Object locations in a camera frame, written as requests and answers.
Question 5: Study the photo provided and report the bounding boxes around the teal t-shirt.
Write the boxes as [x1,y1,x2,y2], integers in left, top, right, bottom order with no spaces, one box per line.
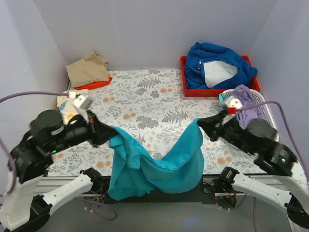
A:
[108,119,204,201]

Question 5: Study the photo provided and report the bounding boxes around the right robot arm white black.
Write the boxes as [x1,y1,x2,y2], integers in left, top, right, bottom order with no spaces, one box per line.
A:
[197,113,309,229]

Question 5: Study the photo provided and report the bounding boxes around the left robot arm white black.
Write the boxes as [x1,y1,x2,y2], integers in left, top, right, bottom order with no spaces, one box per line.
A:
[0,110,118,232]

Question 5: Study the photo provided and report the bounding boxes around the white plastic laundry basket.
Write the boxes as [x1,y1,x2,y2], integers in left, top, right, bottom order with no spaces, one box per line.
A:
[219,88,280,145]

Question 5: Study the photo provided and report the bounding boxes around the mint green t-shirt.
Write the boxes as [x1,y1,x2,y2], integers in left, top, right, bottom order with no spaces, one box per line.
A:
[219,93,227,102]

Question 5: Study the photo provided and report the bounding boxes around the purple t-shirt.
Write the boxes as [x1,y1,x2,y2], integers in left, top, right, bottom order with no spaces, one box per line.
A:
[232,85,265,129]

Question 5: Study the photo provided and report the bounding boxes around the dinosaur print folded t-shirt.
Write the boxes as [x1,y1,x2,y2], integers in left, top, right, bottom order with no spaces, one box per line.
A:
[56,89,89,125]

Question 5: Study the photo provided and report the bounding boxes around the orange folded t-shirt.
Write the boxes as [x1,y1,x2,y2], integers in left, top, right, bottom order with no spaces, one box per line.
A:
[74,77,112,90]

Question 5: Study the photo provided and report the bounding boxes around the red plastic tray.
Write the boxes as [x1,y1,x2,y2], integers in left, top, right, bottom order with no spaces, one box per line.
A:
[180,56,260,97]

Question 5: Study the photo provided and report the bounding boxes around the blue fleece jacket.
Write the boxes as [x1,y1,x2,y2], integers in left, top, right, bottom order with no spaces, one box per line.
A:
[183,42,258,89]

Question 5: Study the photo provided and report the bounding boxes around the beige folded t-shirt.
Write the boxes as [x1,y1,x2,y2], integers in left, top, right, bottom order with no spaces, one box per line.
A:
[66,51,109,87]

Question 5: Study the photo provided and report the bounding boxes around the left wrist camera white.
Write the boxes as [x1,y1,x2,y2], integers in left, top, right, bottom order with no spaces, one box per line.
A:
[68,91,94,114]

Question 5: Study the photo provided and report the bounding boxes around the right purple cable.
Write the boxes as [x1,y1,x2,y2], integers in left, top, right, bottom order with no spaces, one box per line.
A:
[212,100,309,232]

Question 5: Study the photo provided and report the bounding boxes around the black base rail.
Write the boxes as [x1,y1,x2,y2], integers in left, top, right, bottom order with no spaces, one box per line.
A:
[79,180,240,208]

